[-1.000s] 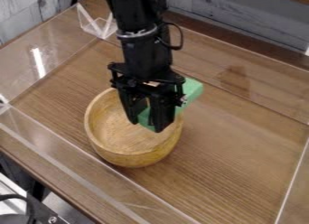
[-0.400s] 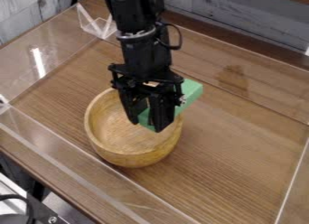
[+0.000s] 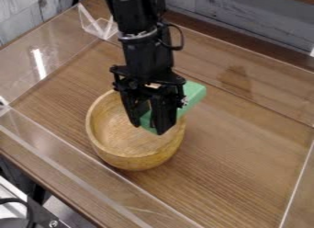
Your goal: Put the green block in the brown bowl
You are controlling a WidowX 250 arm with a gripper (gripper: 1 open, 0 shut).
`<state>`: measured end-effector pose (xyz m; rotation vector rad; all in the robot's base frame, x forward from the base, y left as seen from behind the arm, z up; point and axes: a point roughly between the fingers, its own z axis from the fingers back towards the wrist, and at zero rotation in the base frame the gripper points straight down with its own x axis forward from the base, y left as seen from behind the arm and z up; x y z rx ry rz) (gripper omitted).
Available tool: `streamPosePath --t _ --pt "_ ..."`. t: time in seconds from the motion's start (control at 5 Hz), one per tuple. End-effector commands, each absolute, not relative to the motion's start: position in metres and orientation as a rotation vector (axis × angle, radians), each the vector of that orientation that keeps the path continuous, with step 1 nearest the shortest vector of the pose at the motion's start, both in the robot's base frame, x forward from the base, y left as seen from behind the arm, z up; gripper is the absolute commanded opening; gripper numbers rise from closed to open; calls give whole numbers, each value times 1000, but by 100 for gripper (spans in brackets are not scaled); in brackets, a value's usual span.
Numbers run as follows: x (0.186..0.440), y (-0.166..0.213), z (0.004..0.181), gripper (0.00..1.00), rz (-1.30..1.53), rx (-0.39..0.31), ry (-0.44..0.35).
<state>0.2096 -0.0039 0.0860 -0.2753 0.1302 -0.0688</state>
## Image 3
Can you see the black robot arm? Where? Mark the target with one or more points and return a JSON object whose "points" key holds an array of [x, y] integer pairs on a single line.
{"points": [[135, 15]]}

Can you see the clear acrylic tray wall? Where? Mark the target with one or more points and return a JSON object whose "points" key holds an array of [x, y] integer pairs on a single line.
{"points": [[104, 197]]}

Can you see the clear acrylic corner bracket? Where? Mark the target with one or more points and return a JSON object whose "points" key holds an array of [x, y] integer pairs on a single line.
{"points": [[103, 28]]}

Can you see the green rectangular block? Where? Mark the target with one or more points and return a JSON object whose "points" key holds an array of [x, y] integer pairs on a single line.
{"points": [[195, 93]]}

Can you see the brown wooden bowl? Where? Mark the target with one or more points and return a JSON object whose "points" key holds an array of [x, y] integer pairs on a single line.
{"points": [[126, 147]]}

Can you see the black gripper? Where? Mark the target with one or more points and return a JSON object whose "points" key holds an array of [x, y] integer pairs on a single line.
{"points": [[146, 77]]}

